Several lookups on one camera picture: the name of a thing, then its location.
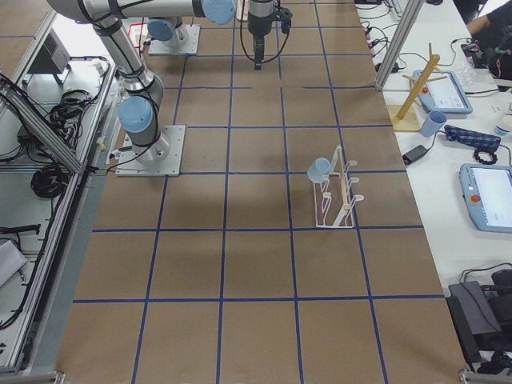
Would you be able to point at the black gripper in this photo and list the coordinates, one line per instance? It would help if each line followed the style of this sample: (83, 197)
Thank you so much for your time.
(258, 22)

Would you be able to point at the light blue ikea cup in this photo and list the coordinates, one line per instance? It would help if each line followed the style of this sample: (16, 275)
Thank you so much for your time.
(319, 170)

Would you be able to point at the blue cup on side table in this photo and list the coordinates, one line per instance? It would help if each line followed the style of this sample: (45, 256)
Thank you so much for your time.
(433, 122)

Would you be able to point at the wooden mug tree stand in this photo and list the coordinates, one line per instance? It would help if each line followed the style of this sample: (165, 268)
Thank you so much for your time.
(401, 118)

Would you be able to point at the black power adapter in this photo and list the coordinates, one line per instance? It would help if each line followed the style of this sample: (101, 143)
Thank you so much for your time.
(414, 154)

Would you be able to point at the upper blue teach pendant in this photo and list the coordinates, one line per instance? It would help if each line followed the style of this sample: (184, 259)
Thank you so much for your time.
(445, 95)

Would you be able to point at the blue teach pendant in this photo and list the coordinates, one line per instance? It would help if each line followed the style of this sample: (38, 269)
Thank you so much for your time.
(486, 190)
(445, 95)

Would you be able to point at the blue plaid pencil case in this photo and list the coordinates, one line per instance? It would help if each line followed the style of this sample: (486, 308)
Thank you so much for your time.
(477, 140)

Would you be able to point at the lower blue teach pendant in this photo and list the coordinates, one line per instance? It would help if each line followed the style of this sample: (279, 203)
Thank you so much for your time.
(486, 190)

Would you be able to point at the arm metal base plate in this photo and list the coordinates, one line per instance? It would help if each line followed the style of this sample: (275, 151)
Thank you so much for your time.
(168, 160)
(188, 44)

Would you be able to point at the aluminium frame post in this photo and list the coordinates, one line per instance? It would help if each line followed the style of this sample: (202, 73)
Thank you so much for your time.
(403, 29)

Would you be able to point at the white wire cup rack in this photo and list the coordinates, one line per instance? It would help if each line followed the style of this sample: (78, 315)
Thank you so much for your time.
(334, 202)

